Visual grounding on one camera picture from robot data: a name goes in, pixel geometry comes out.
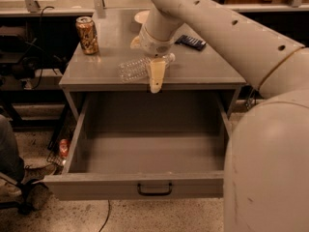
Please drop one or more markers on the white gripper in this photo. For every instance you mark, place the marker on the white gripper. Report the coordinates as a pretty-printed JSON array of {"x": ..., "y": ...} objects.
[{"x": 154, "y": 44}]

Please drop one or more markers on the clear plastic water bottle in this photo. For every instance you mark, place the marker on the clear plastic water bottle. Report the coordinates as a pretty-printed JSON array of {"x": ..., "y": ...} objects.
[{"x": 137, "y": 69}]

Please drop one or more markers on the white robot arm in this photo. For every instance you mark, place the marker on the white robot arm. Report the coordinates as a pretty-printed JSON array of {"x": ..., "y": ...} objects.
[{"x": 266, "y": 183}]

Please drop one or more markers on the open grey top drawer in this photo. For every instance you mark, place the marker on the open grey top drawer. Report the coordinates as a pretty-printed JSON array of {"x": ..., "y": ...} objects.
[{"x": 123, "y": 139}]

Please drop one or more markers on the white bowl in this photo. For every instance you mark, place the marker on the white bowl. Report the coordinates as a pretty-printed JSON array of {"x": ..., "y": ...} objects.
[{"x": 141, "y": 17}]

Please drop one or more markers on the dark blue snack packet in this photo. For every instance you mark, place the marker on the dark blue snack packet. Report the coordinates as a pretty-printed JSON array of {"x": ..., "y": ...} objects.
[{"x": 191, "y": 42}]

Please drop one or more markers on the grey metal cabinet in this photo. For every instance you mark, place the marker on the grey metal cabinet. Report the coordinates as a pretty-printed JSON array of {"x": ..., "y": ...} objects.
[{"x": 89, "y": 73}]

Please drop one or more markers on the gold soda can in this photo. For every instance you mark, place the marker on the gold soda can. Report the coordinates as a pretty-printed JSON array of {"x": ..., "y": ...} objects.
[{"x": 87, "y": 32}]

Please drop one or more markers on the red can on floor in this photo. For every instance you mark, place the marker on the red can on floor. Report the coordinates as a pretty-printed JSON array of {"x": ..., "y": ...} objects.
[{"x": 64, "y": 147}]

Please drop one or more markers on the grey sneaker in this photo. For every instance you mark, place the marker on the grey sneaker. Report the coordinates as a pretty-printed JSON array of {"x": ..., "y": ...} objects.
[{"x": 40, "y": 171}]

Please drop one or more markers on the person's leg in jeans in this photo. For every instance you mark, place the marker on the person's leg in jeans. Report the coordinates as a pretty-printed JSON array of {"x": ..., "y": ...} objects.
[{"x": 11, "y": 163}]

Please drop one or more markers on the black office chair base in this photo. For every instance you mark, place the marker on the black office chair base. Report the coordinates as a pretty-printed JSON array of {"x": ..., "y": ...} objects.
[{"x": 24, "y": 206}]

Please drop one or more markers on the black drawer handle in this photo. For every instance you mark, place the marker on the black drawer handle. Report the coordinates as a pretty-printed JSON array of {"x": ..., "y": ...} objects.
[{"x": 154, "y": 190}]

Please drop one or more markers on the black wire basket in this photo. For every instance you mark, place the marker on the black wire basket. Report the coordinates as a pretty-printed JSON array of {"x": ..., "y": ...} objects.
[{"x": 64, "y": 131}]

